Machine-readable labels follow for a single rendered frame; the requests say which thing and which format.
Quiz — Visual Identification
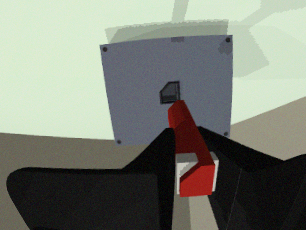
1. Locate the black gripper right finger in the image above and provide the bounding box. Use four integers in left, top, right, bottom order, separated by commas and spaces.
197, 127, 306, 230

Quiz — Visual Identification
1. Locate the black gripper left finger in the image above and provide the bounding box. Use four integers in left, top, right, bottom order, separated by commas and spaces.
7, 128, 176, 230

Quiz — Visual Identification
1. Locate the grey sloped panel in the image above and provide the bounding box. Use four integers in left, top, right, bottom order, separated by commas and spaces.
98, 34, 233, 147

